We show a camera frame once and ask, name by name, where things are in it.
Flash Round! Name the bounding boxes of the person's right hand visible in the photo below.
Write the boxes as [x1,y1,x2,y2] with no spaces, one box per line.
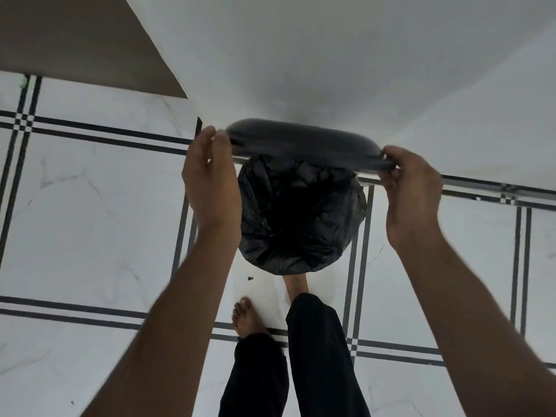
[378,145,444,251]

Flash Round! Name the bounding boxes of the person's left hand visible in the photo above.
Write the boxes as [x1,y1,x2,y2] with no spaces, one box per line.
[182,126,243,244]

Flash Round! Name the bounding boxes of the black round bin lid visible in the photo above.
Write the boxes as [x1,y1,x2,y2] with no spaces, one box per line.
[225,118,397,173]

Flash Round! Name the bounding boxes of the person's right forearm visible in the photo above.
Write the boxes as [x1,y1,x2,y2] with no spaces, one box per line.
[390,235,556,417]

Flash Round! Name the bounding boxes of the person's left forearm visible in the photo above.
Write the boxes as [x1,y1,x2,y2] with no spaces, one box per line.
[82,230,242,417]

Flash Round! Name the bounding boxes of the black garbage bag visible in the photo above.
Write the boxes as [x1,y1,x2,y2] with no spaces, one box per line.
[237,154,368,276]

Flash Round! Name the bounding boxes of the person's right foot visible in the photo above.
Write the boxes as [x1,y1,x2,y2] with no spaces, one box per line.
[282,274,309,308]

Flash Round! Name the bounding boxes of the person's foot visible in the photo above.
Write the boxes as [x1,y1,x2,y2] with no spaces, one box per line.
[231,297,272,340]
[282,274,309,308]

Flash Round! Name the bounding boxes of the person's left foot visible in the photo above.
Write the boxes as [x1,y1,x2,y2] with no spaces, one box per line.
[231,297,272,340]

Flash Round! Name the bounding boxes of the brown door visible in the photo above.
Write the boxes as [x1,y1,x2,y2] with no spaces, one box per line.
[0,0,188,99]

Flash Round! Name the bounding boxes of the black trousers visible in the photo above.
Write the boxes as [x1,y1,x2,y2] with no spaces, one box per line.
[218,293,371,417]

